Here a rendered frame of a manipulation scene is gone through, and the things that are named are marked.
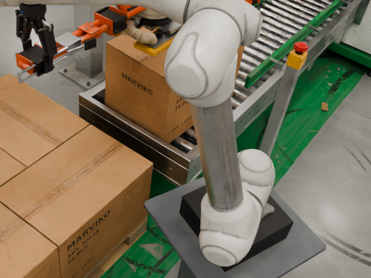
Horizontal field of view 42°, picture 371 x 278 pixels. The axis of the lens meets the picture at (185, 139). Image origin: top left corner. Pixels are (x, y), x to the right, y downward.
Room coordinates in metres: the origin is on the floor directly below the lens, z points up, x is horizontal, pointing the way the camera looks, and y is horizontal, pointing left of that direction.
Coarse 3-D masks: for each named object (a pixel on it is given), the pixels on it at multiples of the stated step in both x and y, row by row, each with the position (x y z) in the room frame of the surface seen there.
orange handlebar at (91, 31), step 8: (136, 8) 1.61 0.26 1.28; (144, 8) 1.64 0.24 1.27; (128, 16) 1.56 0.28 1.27; (88, 24) 1.44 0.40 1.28; (96, 24) 1.46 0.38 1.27; (104, 24) 1.47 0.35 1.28; (72, 32) 1.38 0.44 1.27; (80, 32) 1.40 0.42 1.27; (88, 32) 1.39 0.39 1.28; (96, 32) 1.41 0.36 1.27; (56, 56) 1.24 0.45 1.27; (24, 64) 1.16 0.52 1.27
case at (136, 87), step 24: (120, 48) 1.83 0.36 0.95; (240, 48) 2.11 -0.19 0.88; (120, 72) 1.80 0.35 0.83; (144, 72) 1.73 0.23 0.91; (120, 96) 1.80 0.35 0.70; (144, 96) 1.72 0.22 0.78; (168, 96) 1.65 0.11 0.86; (144, 120) 1.71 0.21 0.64; (168, 120) 1.65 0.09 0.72; (192, 120) 1.83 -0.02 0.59
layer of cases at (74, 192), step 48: (0, 96) 1.82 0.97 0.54; (0, 144) 1.49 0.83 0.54; (48, 144) 1.54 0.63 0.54; (96, 144) 1.60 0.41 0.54; (0, 192) 1.22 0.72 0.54; (48, 192) 1.27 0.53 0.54; (96, 192) 1.31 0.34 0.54; (144, 192) 1.50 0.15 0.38; (0, 240) 1.00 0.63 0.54; (48, 240) 1.03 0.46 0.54; (96, 240) 1.20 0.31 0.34
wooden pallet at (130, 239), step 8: (144, 224) 1.52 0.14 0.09; (136, 232) 1.46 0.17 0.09; (144, 232) 1.53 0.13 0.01; (128, 240) 1.42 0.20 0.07; (136, 240) 1.47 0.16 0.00; (120, 248) 1.39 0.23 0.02; (128, 248) 1.41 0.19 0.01; (104, 256) 1.25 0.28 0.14; (112, 256) 1.34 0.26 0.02; (120, 256) 1.36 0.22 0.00; (104, 264) 1.29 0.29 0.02; (112, 264) 1.30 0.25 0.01; (88, 272) 1.16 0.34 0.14; (96, 272) 1.23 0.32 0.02; (104, 272) 1.25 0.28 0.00
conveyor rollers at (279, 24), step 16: (272, 0) 3.41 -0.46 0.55; (288, 0) 3.46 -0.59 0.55; (304, 0) 3.55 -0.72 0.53; (320, 0) 3.59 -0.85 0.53; (272, 16) 3.18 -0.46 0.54; (288, 16) 3.22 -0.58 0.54; (304, 16) 3.26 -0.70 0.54; (272, 32) 2.98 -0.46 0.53; (288, 32) 3.02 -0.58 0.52; (256, 48) 2.73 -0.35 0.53; (272, 48) 2.77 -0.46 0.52; (240, 64) 2.49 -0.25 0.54; (256, 64) 2.53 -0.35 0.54; (240, 96) 2.17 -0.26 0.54; (176, 144) 1.71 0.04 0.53; (192, 144) 1.71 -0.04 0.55
